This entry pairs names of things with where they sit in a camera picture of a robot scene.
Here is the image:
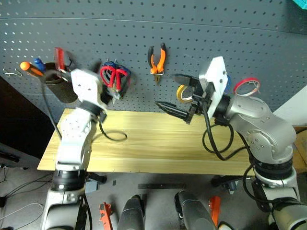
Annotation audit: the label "grey table leg foot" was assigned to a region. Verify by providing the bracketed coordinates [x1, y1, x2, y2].
[226, 180, 238, 195]

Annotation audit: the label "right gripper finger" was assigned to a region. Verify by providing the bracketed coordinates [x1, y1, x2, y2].
[154, 100, 191, 120]
[172, 74, 200, 87]

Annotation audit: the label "orange floor object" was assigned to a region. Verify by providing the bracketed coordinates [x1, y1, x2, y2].
[98, 202, 114, 230]
[208, 196, 221, 228]

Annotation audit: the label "black floor cable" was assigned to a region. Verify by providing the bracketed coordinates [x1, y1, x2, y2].
[0, 172, 53, 199]

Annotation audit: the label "black table leg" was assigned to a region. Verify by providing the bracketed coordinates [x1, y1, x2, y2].
[87, 172, 107, 184]

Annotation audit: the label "blue plastic bin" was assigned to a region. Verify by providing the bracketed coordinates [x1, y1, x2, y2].
[292, 0, 307, 10]

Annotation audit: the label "orange black screwdriver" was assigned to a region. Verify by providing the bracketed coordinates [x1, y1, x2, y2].
[19, 61, 46, 78]

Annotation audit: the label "red tape roll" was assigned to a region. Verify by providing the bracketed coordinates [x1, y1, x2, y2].
[233, 77, 261, 97]

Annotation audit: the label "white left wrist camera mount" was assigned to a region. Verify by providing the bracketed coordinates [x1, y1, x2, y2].
[70, 68, 109, 114]

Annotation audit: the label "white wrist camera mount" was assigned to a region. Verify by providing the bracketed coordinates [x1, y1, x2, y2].
[70, 68, 109, 114]
[198, 56, 229, 120]

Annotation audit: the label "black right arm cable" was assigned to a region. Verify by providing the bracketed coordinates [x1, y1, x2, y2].
[202, 103, 259, 211]

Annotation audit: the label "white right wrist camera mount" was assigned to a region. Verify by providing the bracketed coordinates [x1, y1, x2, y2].
[198, 56, 229, 120]

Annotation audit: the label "blue-handled scissors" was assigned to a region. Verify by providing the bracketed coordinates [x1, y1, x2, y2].
[102, 60, 132, 100]

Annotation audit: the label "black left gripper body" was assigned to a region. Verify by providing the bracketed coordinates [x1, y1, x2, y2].
[100, 82, 113, 106]

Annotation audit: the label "blue screwdriver handle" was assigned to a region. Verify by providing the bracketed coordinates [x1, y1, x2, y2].
[32, 57, 47, 72]

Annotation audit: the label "orange black pliers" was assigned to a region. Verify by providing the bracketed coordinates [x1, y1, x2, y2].
[147, 42, 168, 85]

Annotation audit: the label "black plastic cup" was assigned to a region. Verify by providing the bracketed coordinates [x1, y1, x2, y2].
[42, 62, 79, 104]

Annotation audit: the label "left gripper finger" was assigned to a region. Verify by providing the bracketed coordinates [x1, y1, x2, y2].
[109, 93, 122, 104]
[106, 80, 119, 93]

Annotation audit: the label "white floor cable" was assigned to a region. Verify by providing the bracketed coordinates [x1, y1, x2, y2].
[0, 203, 45, 223]

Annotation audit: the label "dark rounded shape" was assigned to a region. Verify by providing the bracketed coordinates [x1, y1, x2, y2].
[174, 190, 216, 230]
[117, 194, 146, 230]

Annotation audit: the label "grey metal pegboard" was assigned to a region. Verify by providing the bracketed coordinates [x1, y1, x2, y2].
[0, 0, 307, 135]

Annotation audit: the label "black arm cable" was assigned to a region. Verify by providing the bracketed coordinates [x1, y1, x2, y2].
[202, 103, 259, 211]
[39, 71, 128, 142]

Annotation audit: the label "red tool handle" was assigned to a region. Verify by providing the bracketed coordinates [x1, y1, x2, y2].
[53, 46, 66, 73]

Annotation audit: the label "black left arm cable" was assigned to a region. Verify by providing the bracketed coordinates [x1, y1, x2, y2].
[39, 71, 128, 142]

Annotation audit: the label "red handled pliers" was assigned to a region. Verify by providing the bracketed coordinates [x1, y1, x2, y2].
[99, 65, 128, 101]

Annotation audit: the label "yellow tape roll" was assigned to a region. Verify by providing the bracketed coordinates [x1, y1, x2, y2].
[176, 84, 193, 104]

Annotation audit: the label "grey floor box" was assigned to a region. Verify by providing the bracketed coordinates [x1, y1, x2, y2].
[84, 181, 98, 194]

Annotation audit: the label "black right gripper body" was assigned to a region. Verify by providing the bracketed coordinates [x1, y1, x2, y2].
[186, 79, 209, 125]

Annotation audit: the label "black flat ruler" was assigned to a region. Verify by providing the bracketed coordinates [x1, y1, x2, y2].
[137, 183, 187, 190]

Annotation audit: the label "cardboard box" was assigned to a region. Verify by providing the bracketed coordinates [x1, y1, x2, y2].
[292, 126, 307, 168]

